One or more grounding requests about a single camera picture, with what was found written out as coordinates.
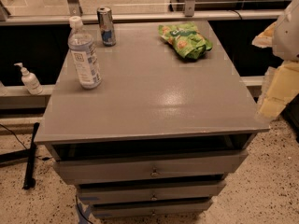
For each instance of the silver blue drink can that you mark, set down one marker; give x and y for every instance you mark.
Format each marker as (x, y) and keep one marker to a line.
(105, 20)

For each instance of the blue plastic water bottle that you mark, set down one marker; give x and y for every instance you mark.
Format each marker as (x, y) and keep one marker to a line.
(83, 52)

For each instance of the grey drawer cabinet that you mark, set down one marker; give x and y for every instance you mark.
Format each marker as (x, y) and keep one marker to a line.
(150, 103)

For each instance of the middle grey drawer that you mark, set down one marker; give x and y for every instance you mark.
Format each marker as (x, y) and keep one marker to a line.
(158, 193)

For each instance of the white pump dispenser bottle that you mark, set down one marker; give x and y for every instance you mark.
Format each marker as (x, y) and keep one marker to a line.
(30, 80)

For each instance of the bottom grey drawer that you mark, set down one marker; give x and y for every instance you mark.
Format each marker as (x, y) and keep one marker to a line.
(150, 208)

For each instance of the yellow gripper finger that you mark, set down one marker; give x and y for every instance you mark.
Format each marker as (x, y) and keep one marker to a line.
(264, 39)
(280, 86)

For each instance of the green snack bag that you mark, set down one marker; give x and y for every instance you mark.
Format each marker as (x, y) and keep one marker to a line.
(185, 39)

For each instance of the top grey drawer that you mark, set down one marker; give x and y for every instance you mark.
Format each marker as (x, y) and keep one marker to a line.
(142, 168)

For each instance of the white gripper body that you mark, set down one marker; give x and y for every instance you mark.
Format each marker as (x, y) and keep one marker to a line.
(288, 36)

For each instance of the black bar on floor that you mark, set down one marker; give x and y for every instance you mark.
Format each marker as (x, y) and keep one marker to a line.
(29, 181)

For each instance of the grey drawer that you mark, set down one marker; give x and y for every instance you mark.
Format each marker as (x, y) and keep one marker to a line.
(150, 208)
(158, 193)
(142, 168)

